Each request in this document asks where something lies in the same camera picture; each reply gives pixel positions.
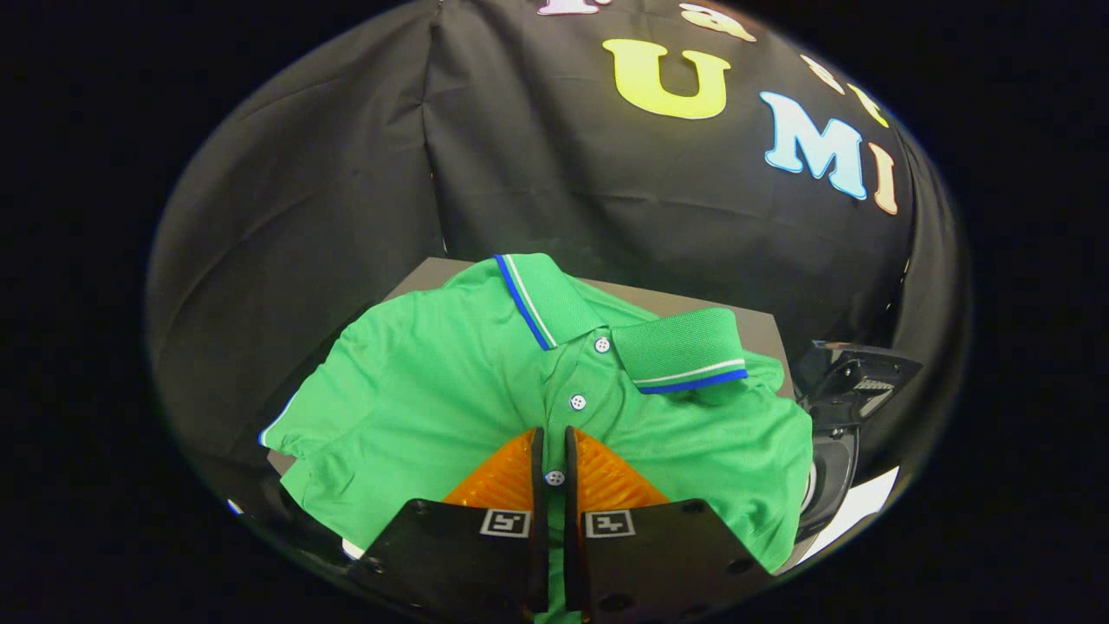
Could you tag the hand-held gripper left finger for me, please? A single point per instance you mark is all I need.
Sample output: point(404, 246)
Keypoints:
point(459, 563)

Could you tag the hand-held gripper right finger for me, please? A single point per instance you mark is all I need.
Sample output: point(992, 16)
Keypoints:
point(658, 563)

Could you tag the green polo shirt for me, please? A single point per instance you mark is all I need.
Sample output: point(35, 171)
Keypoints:
point(416, 399)

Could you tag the white sheet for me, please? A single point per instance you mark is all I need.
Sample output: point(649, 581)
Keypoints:
point(853, 511)

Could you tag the grey cabinet with black top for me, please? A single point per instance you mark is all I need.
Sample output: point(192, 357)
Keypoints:
point(693, 305)

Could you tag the black backdrop cloth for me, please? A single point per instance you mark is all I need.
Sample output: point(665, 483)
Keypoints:
point(563, 173)

